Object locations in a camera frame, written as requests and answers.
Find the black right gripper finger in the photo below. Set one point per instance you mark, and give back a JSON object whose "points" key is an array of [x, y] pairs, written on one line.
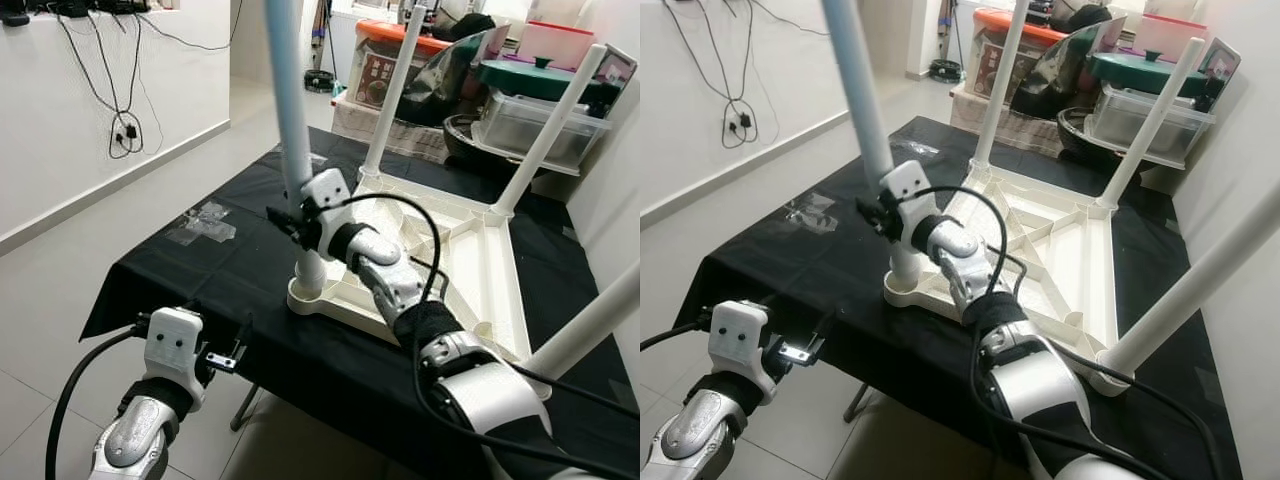
{"points": [[282, 220], [868, 210]]}

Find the white plastic table top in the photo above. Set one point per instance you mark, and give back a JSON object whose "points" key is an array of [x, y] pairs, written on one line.
{"points": [[490, 280], [1080, 270]]}

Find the green pot lid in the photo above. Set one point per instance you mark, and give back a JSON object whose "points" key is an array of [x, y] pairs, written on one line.
{"points": [[1140, 72], [530, 78]]}

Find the black tablecloth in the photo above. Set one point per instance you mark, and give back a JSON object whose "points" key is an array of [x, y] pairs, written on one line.
{"points": [[790, 280], [200, 280]]}

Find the black remote control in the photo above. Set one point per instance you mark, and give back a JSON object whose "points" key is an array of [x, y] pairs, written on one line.
{"points": [[15, 18]]}

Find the beige cloth covered bench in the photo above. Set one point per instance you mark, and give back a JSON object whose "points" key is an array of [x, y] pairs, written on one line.
{"points": [[352, 120], [968, 112]]}

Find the pink plastic tub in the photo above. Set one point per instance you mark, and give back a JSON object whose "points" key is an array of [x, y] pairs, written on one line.
{"points": [[1170, 38], [558, 45]]}

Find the black cloth bundle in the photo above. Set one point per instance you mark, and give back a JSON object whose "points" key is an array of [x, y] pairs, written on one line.
{"points": [[1085, 17], [468, 25]]}

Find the white plastic table leg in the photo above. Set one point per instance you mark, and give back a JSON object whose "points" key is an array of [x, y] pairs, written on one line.
{"points": [[1150, 120], [1200, 285], [1005, 90], [290, 100], [550, 125], [395, 100], [590, 325], [860, 100]]}

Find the dark metal folding table frame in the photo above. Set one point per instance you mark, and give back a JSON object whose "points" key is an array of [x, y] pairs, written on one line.
{"points": [[857, 402], [246, 408]]}

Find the clear plastic bag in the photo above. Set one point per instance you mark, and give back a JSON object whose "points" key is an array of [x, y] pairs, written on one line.
{"points": [[920, 149], [812, 212], [200, 222], [318, 157]]}

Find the black set-top box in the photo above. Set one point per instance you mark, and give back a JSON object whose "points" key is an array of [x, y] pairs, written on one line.
{"points": [[68, 7]]}

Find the black round wok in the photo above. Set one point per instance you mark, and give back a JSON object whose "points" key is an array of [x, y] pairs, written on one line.
{"points": [[458, 140], [1072, 135]]}

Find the clear plastic container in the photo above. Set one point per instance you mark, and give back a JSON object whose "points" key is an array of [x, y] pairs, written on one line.
{"points": [[1130, 125], [520, 130]]}

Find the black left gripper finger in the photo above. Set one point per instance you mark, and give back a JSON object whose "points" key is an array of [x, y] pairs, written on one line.
{"points": [[243, 340], [822, 332]]}

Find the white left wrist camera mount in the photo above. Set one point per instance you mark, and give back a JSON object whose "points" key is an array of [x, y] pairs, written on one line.
{"points": [[172, 340], [740, 335]]}

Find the red printed carton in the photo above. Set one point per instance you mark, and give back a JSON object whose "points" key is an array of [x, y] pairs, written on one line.
{"points": [[988, 68], [372, 78]]}

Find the black antenna router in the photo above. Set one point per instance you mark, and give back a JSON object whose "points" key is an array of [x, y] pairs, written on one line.
{"points": [[120, 6]]}

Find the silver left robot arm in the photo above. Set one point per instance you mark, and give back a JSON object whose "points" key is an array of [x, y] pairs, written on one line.
{"points": [[700, 430], [135, 435]]}

